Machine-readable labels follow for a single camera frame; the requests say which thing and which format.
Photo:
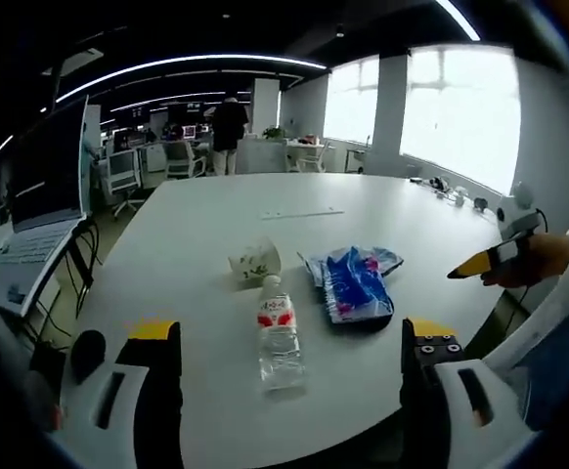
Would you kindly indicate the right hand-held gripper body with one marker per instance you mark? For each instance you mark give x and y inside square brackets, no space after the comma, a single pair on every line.
[514,220]

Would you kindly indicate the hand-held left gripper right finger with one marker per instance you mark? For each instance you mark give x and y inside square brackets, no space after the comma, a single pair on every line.
[441,391]

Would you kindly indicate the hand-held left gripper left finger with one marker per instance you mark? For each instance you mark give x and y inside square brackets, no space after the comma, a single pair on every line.
[138,391]

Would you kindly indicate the blue snack packet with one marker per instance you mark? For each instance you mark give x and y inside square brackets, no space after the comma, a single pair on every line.
[353,288]

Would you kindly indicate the clear plastic water bottle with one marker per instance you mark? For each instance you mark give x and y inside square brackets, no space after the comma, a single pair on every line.
[279,337]

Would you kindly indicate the white floral paper cup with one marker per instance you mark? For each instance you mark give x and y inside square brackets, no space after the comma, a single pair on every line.
[255,263]

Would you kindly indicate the person's right hand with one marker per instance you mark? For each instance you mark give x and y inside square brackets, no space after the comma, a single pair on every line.
[529,264]

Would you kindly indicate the black round object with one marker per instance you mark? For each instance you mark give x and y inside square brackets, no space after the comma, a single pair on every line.
[88,353]

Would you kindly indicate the white side desk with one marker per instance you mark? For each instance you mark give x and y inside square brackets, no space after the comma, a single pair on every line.
[25,273]

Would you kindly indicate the white table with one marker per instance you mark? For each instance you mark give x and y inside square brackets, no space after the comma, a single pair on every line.
[216,234]

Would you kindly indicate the white office chair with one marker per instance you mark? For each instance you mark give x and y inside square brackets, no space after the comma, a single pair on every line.
[123,176]
[183,158]
[311,155]

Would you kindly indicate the open laptop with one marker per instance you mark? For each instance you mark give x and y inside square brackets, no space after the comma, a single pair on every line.
[40,205]

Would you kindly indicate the green potted plant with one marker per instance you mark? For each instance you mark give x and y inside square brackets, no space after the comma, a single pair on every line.
[275,132]

